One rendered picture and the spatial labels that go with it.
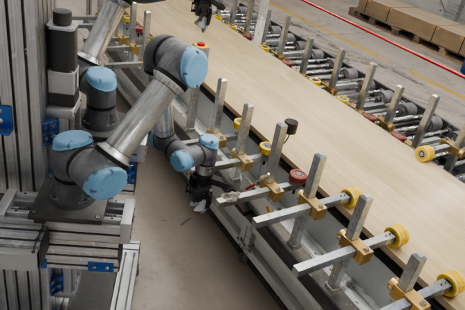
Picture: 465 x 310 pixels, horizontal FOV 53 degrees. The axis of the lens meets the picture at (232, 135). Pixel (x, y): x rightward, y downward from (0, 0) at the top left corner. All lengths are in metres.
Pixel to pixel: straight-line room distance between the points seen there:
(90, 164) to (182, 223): 1.80
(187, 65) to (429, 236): 1.22
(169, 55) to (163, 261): 1.68
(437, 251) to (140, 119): 1.25
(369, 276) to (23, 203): 1.36
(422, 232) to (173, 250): 1.50
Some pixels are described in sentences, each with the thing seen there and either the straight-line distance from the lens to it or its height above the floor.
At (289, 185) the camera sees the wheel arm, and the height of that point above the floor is 0.86.
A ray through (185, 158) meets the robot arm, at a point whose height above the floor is 1.15.
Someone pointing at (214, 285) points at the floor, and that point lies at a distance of 2.77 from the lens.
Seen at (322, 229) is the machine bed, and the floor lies 0.70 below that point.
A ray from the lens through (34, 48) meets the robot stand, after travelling 1.54.
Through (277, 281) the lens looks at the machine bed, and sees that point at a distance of 2.65.
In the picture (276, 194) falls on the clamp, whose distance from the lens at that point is 2.04.
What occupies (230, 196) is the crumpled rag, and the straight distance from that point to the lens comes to 1.95.
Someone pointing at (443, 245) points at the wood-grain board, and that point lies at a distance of 2.06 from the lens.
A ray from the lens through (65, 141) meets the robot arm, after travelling 1.46.
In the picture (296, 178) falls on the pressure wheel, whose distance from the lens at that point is 2.10.
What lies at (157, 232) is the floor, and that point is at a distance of 3.03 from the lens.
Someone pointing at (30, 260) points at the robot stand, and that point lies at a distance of 1.58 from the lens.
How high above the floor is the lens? 2.04
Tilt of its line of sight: 29 degrees down
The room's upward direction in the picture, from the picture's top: 10 degrees clockwise
